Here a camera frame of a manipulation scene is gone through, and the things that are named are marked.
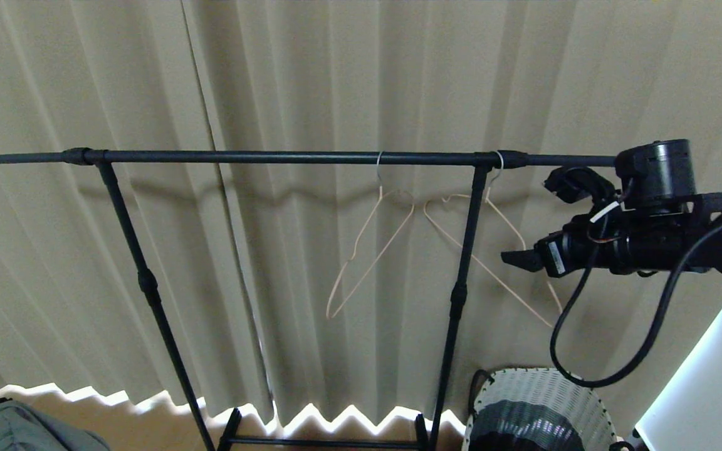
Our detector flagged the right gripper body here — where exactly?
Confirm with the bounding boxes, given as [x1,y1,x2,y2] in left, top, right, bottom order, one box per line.
[533,216,709,277]

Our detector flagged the black clothes rack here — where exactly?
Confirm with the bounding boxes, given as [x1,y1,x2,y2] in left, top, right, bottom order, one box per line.
[0,148,619,451]

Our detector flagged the beige curtain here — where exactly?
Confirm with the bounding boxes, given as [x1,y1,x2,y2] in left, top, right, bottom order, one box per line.
[0,0,722,433]

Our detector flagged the pink clothes hanger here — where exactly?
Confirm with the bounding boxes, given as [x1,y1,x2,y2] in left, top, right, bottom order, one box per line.
[327,150,416,320]
[424,153,565,329]

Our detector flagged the white laundry basket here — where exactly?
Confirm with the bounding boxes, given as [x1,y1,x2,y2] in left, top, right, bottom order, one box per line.
[463,368,619,451]

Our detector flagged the pale grey shorts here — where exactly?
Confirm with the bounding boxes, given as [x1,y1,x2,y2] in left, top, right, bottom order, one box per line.
[0,398,111,451]

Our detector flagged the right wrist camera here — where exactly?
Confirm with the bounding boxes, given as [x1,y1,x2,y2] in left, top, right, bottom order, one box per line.
[544,166,619,207]

